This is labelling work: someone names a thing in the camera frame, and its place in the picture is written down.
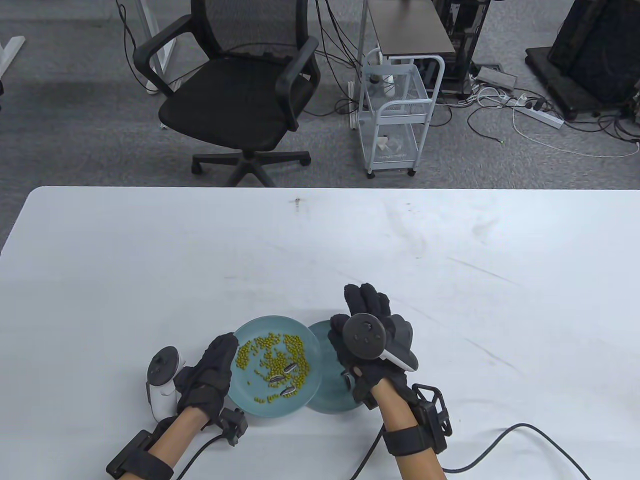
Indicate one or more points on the white desk foot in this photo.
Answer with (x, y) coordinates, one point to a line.
(11, 52)

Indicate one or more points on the teal plate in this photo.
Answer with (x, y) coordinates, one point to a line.
(327, 395)
(270, 324)

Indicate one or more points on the white rolling cart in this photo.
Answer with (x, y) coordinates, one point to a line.
(395, 156)

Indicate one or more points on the person's left hand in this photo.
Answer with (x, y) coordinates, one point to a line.
(207, 385)

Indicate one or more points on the small white power strip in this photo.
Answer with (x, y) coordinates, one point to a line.
(351, 90)

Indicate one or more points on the grey adapter box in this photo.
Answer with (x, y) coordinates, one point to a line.
(495, 76)

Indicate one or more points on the long white power strip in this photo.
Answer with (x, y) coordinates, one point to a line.
(542, 116)

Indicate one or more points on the black office chair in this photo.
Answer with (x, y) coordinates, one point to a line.
(225, 100)

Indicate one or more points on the grey white handheld controller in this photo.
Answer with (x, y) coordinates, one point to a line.
(362, 335)
(162, 397)

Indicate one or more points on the black forearm pack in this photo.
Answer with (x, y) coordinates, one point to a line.
(435, 420)
(126, 457)

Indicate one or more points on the white desk leg frame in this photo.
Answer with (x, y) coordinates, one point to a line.
(162, 62)

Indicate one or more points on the person's left forearm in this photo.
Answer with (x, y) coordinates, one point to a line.
(177, 431)

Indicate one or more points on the brown top side table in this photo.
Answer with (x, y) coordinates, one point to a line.
(410, 30)

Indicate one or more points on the group of sunflower seeds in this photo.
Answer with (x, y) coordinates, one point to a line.
(276, 378)

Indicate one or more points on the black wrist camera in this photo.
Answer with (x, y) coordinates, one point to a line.
(233, 426)
(367, 400)

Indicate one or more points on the pile of green beans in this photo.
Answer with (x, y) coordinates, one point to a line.
(272, 360)

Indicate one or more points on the black stand base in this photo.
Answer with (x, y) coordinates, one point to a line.
(537, 62)

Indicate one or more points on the white crumpled paper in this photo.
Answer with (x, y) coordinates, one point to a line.
(384, 144)

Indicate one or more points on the person's right hand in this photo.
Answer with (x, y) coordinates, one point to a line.
(372, 377)

